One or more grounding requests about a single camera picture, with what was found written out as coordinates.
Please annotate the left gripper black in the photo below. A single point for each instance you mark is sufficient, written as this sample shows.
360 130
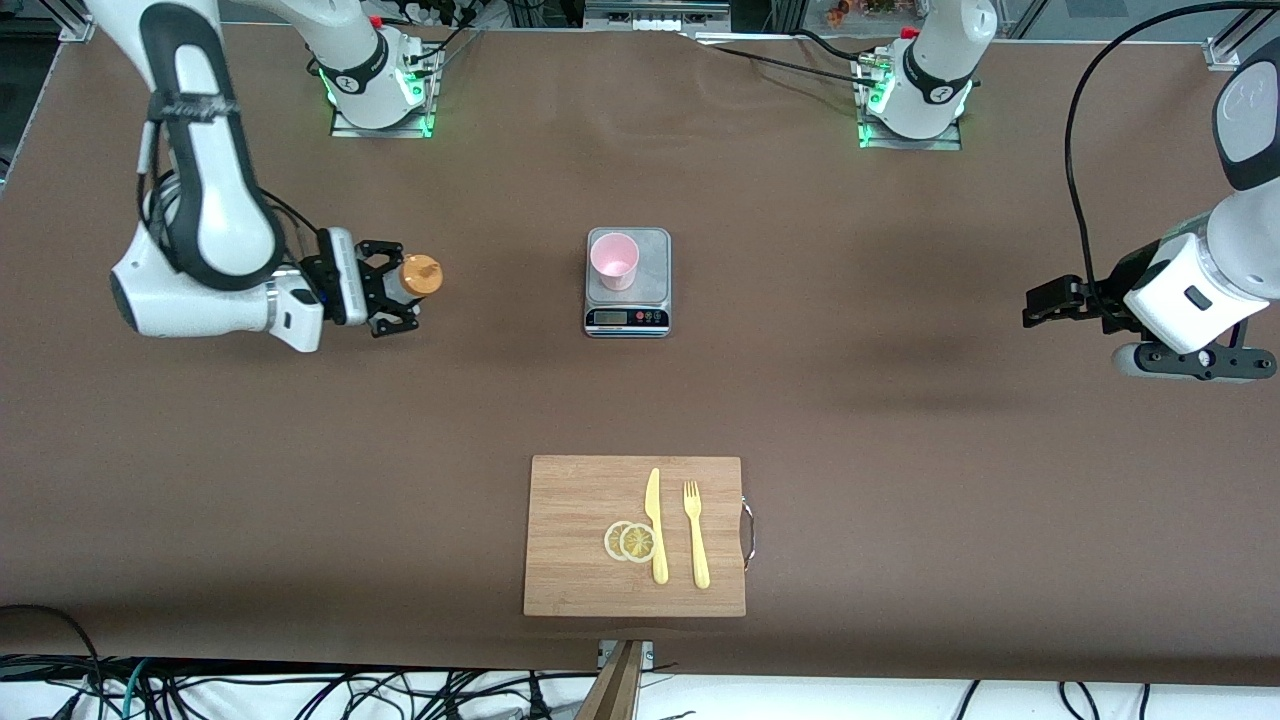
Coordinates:
1103 297

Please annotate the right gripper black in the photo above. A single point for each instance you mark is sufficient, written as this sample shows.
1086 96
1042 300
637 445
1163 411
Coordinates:
364 283

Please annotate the translucent sauce bottle orange cap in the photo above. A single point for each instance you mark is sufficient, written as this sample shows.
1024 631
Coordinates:
422 276

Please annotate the pink plastic cup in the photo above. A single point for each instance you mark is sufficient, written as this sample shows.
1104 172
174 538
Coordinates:
614 262

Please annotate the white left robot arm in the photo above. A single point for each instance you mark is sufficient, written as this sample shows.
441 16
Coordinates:
1240 250

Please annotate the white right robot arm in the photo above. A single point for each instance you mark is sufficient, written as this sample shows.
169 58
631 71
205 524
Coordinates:
210 200

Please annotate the brown table cover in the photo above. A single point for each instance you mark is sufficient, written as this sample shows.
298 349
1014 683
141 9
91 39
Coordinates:
900 450

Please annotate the silver digital kitchen scale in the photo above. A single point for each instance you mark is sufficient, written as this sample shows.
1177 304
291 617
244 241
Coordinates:
655 260

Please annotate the wooden cutting board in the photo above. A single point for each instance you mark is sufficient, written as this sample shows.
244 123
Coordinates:
580 500

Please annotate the lemon slice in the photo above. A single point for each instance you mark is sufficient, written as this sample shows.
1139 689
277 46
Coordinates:
612 541
638 543

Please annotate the yellow plastic knife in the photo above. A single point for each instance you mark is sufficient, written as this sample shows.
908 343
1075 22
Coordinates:
652 500

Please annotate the white power strip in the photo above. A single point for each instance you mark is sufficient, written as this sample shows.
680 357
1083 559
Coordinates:
655 22

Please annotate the yellow plastic fork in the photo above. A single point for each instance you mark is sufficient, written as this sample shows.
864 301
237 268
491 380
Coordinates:
700 550

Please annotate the wooden beam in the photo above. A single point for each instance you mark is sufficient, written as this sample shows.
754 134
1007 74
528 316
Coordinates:
615 690

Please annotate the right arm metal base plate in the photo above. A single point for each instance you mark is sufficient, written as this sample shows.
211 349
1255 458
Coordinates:
345 131

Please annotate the aluminium frame profile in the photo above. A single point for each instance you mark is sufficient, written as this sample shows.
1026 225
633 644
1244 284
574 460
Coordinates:
75 28
1225 48

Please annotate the metal bracket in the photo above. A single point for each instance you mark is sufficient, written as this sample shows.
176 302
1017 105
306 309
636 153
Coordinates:
648 655

